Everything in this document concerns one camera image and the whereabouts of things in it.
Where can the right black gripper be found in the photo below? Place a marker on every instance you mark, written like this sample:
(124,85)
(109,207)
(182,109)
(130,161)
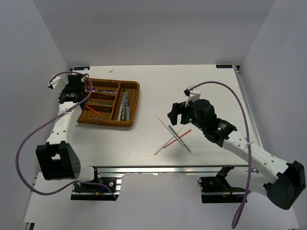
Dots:
(176,108)

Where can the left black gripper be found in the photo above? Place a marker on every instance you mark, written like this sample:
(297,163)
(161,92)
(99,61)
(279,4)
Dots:
(65,90)

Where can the purple bowl spoon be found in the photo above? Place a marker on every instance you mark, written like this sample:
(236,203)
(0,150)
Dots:
(102,91)

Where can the orange white chopstick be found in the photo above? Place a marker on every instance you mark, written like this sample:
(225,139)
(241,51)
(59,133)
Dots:
(171,141)

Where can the orange chopstick long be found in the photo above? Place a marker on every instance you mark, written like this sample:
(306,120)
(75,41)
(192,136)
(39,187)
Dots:
(96,112)

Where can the knife with pink handle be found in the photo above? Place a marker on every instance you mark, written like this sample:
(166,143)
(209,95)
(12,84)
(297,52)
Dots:
(121,113)

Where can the knife with green handle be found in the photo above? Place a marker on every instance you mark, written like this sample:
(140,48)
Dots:
(127,103)

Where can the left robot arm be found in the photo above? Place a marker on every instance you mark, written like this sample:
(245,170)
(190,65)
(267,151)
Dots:
(57,159)

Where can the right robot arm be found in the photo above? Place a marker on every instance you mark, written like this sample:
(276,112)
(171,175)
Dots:
(280,181)

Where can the left blue table sticker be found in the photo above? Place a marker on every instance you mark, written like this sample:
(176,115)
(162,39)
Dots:
(81,68)

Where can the blue table sticker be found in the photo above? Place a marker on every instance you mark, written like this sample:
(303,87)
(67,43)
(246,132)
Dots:
(223,66)
(81,68)

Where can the woven wicker cutlery basket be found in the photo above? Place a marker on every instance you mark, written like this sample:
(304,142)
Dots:
(110,113)

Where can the right blue table sticker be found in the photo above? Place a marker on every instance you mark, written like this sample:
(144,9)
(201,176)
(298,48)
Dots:
(223,66)

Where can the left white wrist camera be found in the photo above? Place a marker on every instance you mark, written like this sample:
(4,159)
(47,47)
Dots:
(57,82)

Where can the aluminium table rail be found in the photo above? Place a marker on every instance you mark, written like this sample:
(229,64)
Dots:
(250,115)

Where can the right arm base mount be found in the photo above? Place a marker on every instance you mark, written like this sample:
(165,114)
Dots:
(216,190)

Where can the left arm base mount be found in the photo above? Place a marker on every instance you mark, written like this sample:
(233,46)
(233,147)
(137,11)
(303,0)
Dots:
(108,189)

